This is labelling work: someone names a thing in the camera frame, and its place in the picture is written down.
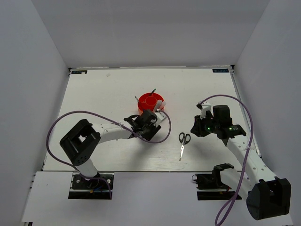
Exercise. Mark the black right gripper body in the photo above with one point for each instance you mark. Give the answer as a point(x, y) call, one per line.
point(207, 125)

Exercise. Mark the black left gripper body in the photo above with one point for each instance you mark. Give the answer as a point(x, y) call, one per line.
point(150, 131)

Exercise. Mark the black handled scissors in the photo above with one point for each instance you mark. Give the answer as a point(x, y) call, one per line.
point(184, 138)

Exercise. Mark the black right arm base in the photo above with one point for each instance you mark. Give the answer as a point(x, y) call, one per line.
point(208, 190)

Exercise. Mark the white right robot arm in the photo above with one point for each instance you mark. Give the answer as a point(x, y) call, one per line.
point(265, 194)

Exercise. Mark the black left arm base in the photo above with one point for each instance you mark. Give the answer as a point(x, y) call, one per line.
point(82, 189)

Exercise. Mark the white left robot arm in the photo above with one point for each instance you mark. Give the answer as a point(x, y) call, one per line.
point(81, 141)

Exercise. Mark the orange round compartment container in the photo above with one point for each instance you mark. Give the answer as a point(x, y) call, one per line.
point(147, 102)

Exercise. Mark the right corner table label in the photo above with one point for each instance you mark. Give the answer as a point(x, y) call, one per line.
point(219, 70)

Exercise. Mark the corner table label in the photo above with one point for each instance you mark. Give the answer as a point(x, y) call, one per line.
point(79, 72)
point(219, 70)

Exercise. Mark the left corner table label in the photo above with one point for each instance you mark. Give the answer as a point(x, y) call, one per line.
point(79, 72)

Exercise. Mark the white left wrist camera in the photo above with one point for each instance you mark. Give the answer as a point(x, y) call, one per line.
point(160, 118)

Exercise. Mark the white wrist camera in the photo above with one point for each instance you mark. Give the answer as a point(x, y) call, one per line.
point(203, 107)
point(160, 118)

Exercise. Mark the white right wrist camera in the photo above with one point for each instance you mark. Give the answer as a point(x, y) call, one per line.
point(203, 107)

